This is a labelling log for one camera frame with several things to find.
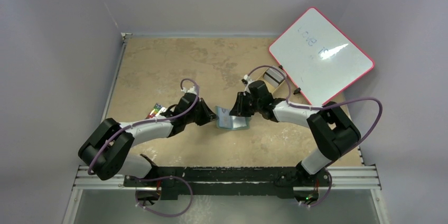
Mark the pink framed whiteboard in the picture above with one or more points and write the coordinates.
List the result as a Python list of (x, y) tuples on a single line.
[(318, 58)]

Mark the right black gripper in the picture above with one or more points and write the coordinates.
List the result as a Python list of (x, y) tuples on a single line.
[(241, 103)]

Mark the silver credit card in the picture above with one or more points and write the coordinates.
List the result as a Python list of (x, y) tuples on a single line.
[(224, 119)]

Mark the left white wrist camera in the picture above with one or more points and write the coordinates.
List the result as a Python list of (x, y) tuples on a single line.
[(191, 90)]

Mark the aluminium rail frame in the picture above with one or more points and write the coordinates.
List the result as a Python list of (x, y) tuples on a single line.
[(150, 72)]

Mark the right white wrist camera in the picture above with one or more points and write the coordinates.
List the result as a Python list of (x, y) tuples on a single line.
[(247, 80)]

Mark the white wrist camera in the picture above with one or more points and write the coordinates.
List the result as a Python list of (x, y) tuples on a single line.
[(191, 90), (247, 80)]

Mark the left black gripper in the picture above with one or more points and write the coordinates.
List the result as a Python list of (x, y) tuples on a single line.
[(208, 115)]

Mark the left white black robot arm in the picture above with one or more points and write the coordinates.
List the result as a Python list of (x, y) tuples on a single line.
[(107, 150)]

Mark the colourful marker pack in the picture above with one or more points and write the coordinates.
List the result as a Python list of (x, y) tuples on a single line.
[(156, 110)]

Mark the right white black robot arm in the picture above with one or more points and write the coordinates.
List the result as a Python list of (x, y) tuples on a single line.
[(333, 131)]

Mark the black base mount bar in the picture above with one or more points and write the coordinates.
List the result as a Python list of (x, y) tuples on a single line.
[(284, 182)]

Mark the green card holder wallet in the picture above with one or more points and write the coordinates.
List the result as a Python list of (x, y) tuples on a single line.
[(238, 123)]

